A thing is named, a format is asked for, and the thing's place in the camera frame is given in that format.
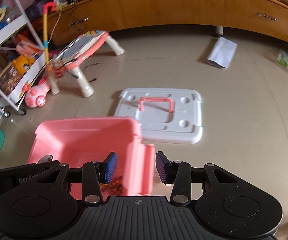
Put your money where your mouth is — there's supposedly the pink plastic storage box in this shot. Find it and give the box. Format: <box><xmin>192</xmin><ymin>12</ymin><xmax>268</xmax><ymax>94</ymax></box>
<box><xmin>27</xmin><ymin>117</ymin><xmax>155</xmax><ymax>196</ymax></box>

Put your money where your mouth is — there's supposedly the white lid with pink handle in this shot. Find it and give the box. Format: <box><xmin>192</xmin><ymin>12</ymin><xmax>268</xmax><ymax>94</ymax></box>
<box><xmin>114</xmin><ymin>88</ymin><xmax>203</xmax><ymax>144</ymax></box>

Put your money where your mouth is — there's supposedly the pink toy pig car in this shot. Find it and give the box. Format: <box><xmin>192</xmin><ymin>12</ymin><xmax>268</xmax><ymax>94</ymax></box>
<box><xmin>24</xmin><ymin>76</ymin><xmax>51</xmax><ymax>108</ymax></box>

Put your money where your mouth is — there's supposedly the snack box on shelf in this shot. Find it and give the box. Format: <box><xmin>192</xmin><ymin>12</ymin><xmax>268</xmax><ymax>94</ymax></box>
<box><xmin>0</xmin><ymin>63</ymin><xmax>21</xmax><ymax>95</ymax></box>

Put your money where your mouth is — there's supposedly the orange round toy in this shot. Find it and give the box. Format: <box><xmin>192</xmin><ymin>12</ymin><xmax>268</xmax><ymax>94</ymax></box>
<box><xmin>12</xmin><ymin>55</ymin><xmax>35</xmax><ymax>76</ymax></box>

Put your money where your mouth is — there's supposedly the pink toy drawing table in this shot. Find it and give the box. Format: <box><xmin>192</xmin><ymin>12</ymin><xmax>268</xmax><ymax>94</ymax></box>
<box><xmin>47</xmin><ymin>30</ymin><xmax>125</xmax><ymax>98</ymax></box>

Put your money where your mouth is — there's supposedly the white paper bag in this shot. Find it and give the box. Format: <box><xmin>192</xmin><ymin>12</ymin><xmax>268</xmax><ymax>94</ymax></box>
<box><xmin>206</xmin><ymin>37</ymin><xmax>237</xmax><ymax>68</ymax></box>

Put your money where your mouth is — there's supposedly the white rolling shelf cart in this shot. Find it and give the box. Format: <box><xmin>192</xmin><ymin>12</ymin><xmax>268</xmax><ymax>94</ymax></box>
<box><xmin>0</xmin><ymin>0</ymin><xmax>50</xmax><ymax>117</ymax></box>

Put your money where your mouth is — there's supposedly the yellow toy pole pink hook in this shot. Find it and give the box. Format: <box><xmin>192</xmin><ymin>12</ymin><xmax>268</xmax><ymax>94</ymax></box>
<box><xmin>43</xmin><ymin>2</ymin><xmax>56</xmax><ymax>64</ymax></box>

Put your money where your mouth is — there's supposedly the wooden cabinet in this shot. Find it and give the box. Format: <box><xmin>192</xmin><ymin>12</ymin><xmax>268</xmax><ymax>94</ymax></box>
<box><xmin>48</xmin><ymin>0</ymin><xmax>288</xmax><ymax>46</ymax></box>

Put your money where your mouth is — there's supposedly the black cable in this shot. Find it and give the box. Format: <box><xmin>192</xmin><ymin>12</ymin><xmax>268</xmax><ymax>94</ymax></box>
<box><xmin>81</xmin><ymin>62</ymin><xmax>100</xmax><ymax>83</ymax></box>

